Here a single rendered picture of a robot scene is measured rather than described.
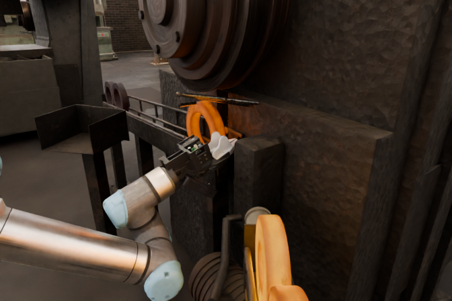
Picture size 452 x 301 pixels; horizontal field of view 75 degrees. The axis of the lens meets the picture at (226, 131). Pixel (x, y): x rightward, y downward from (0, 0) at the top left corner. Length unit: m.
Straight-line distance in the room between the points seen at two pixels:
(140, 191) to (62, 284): 0.96
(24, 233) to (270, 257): 0.37
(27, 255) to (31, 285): 1.07
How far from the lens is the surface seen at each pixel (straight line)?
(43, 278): 1.66
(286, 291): 0.37
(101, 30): 9.05
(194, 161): 0.71
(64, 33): 3.63
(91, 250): 0.59
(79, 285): 1.56
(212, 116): 0.81
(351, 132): 0.60
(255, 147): 0.66
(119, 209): 0.69
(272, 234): 0.45
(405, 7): 0.60
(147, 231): 0.72
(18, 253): 0.58
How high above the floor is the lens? 1.07
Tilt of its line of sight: 21 degrees down
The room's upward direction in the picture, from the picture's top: straight up
